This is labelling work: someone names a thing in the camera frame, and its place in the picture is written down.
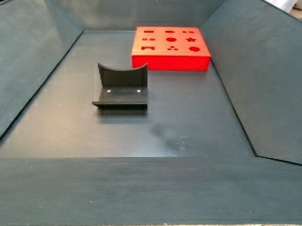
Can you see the red shape sorting board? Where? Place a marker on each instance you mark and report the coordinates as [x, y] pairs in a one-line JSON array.
[[169, 48]]

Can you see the black curved holder bracket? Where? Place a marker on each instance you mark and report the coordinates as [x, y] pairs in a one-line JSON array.
[[122, 88]]

